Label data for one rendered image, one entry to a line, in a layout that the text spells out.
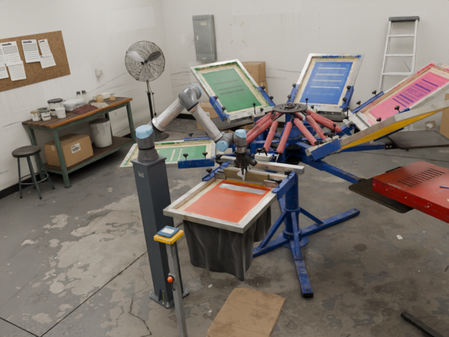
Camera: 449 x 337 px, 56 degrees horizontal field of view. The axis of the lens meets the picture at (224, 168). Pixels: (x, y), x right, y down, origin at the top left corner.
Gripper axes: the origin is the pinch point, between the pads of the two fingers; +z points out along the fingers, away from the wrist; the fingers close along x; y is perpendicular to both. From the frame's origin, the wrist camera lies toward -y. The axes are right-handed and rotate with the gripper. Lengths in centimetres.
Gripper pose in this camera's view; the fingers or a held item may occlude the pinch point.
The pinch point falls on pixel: (246, 177)
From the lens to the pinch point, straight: 306.9
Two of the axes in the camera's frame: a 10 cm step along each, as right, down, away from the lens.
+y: -8.6, -1.3, 4.9
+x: -5.0, 3.7, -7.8
